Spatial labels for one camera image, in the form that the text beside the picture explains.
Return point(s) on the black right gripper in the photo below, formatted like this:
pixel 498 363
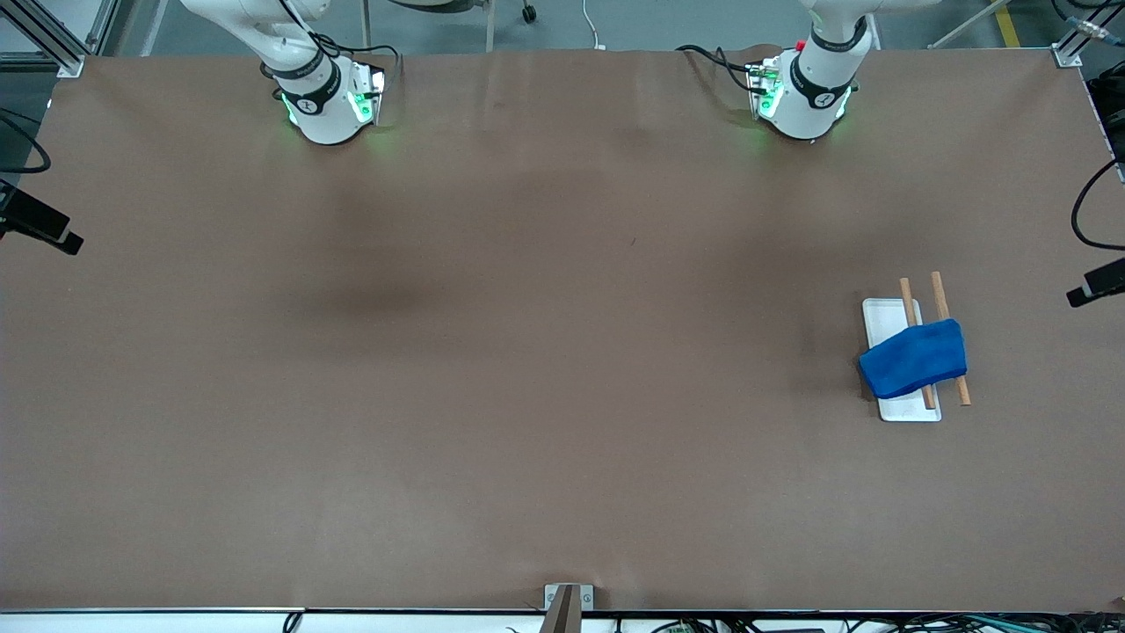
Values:
pixel 32 215

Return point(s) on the blue microfibre towel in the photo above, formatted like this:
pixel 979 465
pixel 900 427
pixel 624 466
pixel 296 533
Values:
pixel 914 359

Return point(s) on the white towel rack wooden bars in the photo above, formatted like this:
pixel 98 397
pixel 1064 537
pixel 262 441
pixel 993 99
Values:
pixel 905 409

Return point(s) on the white slanted bar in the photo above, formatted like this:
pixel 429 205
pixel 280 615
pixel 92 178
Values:
pixel 967 22

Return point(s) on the black chair caster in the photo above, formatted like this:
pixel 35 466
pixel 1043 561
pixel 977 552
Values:
pixel 528 13

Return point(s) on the brown table cover sheet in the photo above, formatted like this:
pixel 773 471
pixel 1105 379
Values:
pixel 562 352

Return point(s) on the aluminium frame profile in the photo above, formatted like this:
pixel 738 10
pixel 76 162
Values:
pixel 61 57
pixel 1066 54

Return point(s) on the white table edge rail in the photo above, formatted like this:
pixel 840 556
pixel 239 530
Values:
pixel 132 622

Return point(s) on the grey metal mounting bracket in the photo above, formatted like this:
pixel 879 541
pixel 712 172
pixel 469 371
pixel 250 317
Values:
pixel 584 598

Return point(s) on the brown camera support post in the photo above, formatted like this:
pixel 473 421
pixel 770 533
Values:
pixel 562 615

